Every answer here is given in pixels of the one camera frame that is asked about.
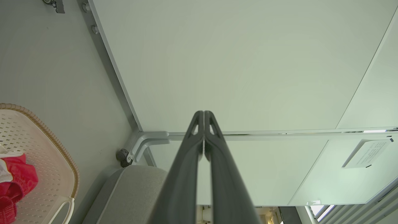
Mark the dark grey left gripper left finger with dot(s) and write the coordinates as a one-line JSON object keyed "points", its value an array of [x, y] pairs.
{"points": [[182, 186]]}

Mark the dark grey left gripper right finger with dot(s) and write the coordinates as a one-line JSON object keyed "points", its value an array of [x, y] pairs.
{"points": [[228, 193]]}

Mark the red shorts with white trim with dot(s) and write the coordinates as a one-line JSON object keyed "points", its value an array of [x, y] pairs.
{"points": [[18, 183]]}

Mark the grey fabric ottoman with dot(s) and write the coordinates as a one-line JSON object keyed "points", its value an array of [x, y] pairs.
{"points": [[130, 196]]}

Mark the black caster wheel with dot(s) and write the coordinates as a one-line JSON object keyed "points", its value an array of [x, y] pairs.
{"points": [[122, 156], [54, 4]]}

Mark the white partition panel with notice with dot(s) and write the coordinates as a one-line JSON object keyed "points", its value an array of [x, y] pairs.
{"points": [[335, 183]]}

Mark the white perforated laundry basket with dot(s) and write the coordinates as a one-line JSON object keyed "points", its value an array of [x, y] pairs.
{"points": [[46, 161]]}

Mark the white paper notice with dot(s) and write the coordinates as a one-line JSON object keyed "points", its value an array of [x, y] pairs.
{"points": [[365, 153]]}

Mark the grey round floor stud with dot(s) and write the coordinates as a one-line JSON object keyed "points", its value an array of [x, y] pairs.
{"points": [[94, 29], [85, 6]]}

